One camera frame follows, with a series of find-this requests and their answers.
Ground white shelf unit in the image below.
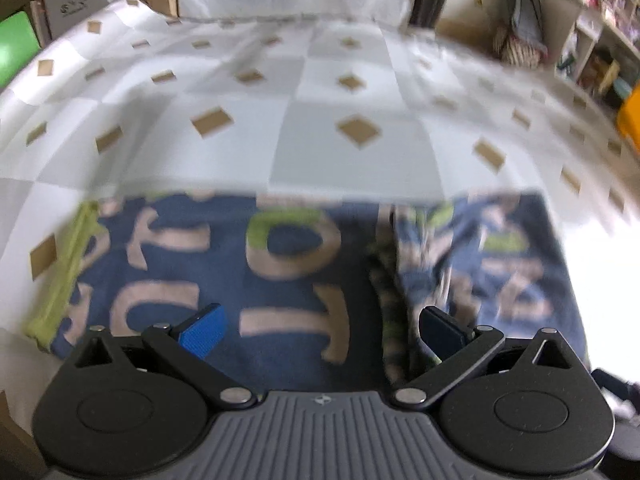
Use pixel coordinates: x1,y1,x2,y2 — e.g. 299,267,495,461
555,0,640,107

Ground blue letter-print pants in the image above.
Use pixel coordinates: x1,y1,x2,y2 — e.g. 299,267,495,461
22,190,588,396

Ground green plastic chair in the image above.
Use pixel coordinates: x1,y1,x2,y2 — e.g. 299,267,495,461
0,10,42,92

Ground grey backpack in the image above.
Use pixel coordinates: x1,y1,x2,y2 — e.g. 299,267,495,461
500,0,549,53

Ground woven patterned bag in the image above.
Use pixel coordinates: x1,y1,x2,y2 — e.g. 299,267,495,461
492,27,547,67

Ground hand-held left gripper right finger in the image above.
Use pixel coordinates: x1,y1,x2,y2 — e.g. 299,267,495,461
390,306,577,410

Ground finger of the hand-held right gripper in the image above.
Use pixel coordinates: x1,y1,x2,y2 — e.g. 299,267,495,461
591,368,640,402

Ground yellow plastic chair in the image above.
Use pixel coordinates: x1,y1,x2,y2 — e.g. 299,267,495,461
615,95,640,157

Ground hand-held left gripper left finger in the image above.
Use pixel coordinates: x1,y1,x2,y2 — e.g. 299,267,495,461
70,303,256,407

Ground grey white checkered tablecloth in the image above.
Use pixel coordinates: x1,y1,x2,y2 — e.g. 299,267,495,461
0,0,640,441

